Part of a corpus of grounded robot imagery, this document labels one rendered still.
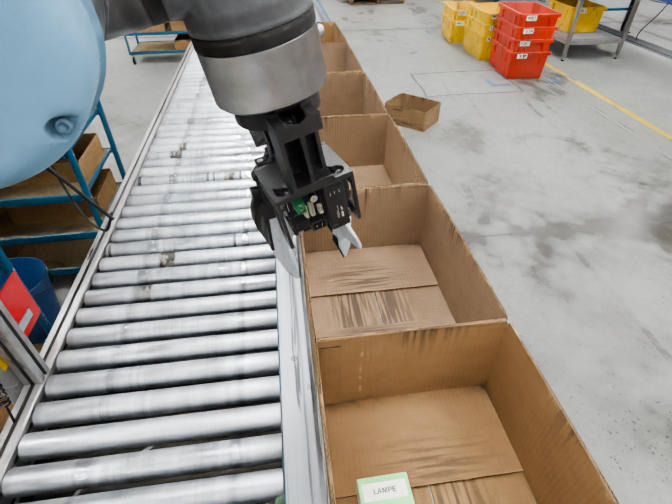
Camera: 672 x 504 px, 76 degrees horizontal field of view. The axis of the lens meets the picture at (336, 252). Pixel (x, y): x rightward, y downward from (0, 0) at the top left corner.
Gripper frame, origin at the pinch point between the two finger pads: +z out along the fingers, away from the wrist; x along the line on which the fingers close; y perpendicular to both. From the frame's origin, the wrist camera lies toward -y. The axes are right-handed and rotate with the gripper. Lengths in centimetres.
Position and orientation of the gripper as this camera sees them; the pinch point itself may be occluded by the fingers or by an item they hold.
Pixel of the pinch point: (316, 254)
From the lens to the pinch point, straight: 49.3
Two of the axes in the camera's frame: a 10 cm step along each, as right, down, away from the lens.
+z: 1.8, 7.1, 6.9
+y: 4.1, 5.8, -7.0
